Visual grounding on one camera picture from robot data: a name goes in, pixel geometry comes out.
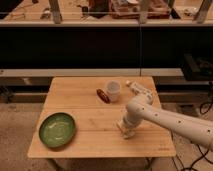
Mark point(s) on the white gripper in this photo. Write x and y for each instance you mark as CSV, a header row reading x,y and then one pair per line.
x,y
129,122

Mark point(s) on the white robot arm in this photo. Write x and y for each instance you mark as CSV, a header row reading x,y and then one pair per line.
x,y
140,108

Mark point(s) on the white plastic bottle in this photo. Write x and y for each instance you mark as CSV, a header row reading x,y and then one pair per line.
x,y
139,89

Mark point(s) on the wooden table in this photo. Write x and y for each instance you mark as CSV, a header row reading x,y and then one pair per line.
x,y
97,133

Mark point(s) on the long grey shelf bench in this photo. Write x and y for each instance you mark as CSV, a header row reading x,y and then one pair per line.
x,y
89,72

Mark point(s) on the green round plate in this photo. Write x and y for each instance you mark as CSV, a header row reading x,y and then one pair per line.
x,y
57,130

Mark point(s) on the brown tray with items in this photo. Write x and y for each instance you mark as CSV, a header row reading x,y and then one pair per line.
x,y
131,8

